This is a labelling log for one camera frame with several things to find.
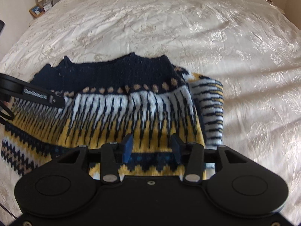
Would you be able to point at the wooden photo frame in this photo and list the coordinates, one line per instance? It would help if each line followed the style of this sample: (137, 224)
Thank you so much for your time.
(36, 10)

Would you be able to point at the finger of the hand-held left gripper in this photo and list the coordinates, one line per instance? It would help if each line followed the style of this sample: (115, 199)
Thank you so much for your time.
(57, 100)

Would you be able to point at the navy yellow white patterned sweater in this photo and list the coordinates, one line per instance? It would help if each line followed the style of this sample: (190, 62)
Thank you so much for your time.
(117, 108)

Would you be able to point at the white alarm clock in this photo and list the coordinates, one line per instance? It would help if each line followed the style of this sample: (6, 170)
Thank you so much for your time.
(48, 6)

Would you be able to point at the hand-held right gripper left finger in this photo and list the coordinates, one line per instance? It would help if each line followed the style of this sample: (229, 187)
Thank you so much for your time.
(128, 148)

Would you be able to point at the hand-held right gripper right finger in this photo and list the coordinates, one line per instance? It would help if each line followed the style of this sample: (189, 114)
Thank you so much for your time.
(176, 149)

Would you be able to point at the cream embroidered bedspread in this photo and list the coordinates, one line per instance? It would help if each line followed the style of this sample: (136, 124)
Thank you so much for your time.
(211, 40)

